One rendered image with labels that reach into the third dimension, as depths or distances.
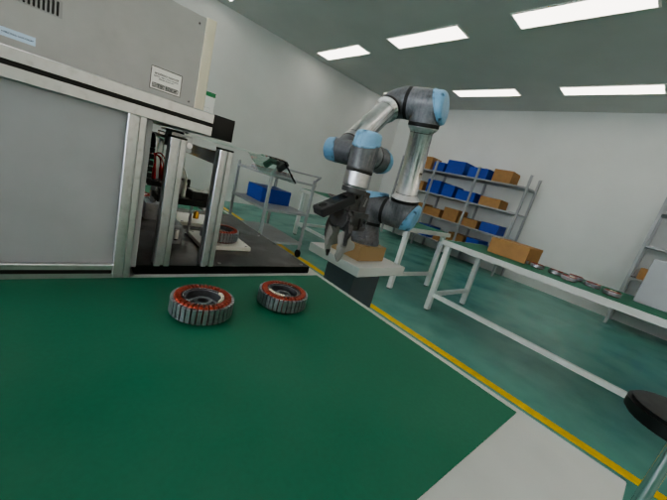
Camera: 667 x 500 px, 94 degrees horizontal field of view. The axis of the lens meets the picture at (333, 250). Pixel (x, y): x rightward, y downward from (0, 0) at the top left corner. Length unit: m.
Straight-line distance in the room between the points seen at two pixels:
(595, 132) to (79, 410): 7.42
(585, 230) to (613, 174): 1.02
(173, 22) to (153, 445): 0.78
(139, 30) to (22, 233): 0.45
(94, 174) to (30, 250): 0.17
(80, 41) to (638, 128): 7.22
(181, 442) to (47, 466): 0.11
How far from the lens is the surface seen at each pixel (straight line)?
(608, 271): 7.02
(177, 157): 0.75
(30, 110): 0.72
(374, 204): 1.33
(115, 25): 0.86
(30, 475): 0.42
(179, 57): 0.87
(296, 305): 0.69
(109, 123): 0.72
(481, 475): 0.52
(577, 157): 7.36
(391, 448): 0.48
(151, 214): 1.18
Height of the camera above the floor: 1.06
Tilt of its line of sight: 13 degrees down
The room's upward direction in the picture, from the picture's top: 15 degrees clockwise
